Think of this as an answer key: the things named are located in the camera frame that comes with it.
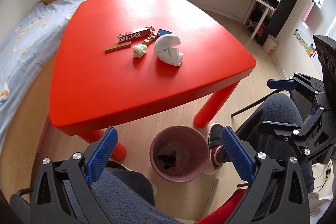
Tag green white paper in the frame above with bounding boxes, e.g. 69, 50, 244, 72
132, 44, 147, 58

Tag white sock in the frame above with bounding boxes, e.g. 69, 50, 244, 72
154, 34, 184, 67

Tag small blue box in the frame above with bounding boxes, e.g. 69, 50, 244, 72
157, 29, 172, 36

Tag notched wooden block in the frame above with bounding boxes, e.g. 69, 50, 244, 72
142, 34, 157, 46

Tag red ISE BOX carton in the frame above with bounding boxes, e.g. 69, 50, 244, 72
117, 26, 155, 43

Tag pink trash bin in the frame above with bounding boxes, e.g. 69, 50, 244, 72
149, 125, 210, 184

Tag person's leg dark trousers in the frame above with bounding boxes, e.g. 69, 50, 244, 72
217, 93, 316, 214

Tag black shoe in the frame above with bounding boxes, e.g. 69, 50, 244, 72
207, 123, 224, 149

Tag white bucket on floor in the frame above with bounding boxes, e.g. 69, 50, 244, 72
262, 35, 279, 55

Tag red table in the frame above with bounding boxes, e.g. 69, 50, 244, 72
48, 0, 257, 162

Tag bed with blue sheet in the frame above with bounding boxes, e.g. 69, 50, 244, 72
1, 0, 87, 142

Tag black camera box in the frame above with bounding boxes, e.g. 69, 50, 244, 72
313, 35, 336, 111

